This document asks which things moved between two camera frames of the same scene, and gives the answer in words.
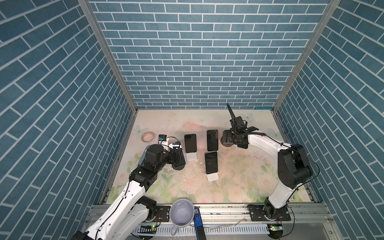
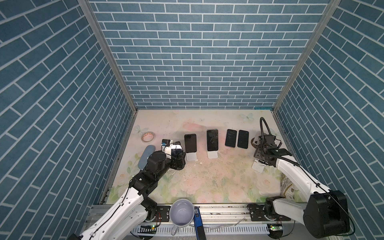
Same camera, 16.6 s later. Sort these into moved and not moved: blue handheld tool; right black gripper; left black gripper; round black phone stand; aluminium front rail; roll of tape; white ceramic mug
Moved: right black gripper
Not moved: white ceramic mug; roll of tape; left black gripper; blue handheld tool; round black phone stand; aluminium front rail
